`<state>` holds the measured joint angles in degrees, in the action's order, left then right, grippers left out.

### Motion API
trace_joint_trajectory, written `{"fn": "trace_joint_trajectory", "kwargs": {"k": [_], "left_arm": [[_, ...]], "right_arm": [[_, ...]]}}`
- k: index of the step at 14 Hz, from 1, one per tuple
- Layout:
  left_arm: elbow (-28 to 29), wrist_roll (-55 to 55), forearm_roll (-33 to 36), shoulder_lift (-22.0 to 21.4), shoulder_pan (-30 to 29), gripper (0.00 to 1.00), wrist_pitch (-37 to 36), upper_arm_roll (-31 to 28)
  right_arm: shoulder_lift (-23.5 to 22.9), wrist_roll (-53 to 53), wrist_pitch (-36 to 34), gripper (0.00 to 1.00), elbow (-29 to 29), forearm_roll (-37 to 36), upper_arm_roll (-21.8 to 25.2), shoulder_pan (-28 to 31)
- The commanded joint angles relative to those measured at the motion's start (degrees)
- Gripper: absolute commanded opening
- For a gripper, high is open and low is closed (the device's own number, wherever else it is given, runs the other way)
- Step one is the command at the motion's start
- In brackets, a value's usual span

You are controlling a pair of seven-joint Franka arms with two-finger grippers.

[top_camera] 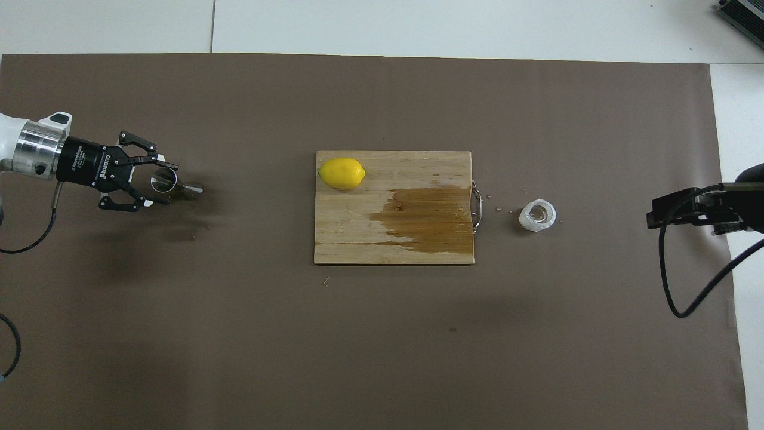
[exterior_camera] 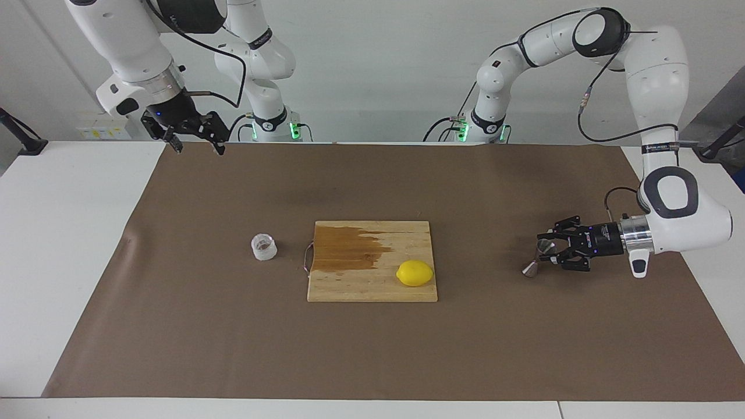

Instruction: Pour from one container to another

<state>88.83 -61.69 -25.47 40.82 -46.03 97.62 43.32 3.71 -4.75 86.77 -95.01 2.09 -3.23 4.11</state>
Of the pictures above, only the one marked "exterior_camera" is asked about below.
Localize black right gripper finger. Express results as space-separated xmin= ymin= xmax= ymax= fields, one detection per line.
xmin=141 ymin=115 xmax=184 ymax=154
xmin=186 ymin=111 xmax=229 ymax=156

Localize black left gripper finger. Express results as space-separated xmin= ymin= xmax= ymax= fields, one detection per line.
xmin=537 ymin=216 xmax=586 ymax=248
xmin=544 ymin=247 xmax=591 ymax=273

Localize steel double jigger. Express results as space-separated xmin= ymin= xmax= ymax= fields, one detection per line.
xmin=521 ymin=239 xmax=556 ymax=279

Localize yellow lemon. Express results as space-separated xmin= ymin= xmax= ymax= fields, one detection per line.
xmin=396 ymin=260 xmax=435 ymax=287

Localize wooden cutting board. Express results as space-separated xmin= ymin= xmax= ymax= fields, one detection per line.
xmin=303 ymin=220 xmax=439 ymax=303

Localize brown table mat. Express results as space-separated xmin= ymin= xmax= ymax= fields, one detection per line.
xmin=41 ymin=141 xmax=745 ymax=402

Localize black right base cables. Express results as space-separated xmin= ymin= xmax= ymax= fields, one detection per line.
xmin=226 ymin=113 xmax=257 ymax=142

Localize black base cables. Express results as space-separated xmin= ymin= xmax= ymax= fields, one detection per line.
xmin=423 ymin=81 xmax=484 ymax=142
xmin=226 ymin=113 xmax=257 ymax=142

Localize white wall socket box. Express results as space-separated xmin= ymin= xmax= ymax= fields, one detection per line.
xmin=76 ymin=112 xmax=132 ymax=140

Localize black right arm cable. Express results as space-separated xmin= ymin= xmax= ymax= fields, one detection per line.
xmin=144 ymin=0 xmax=247 ymax=109

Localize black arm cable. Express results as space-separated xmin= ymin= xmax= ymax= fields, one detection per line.
xmin=576 ymin=49 xmax=680 ymax=213
xmin=144 ymin=0 xmax=247 ymax=109

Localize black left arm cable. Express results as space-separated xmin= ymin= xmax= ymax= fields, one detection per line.
xmin=576 ymin=49 xmax=680 ymax=213

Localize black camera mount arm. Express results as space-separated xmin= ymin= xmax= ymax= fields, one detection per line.
xmin=693 ymin=115 xmax=745 ymax=162
xmin=0 ymin=108 xmax=48 ymax=156

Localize black left base cables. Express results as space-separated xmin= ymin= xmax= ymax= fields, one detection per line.
xmin=423 ymin=81 xmax=484 ymax=142

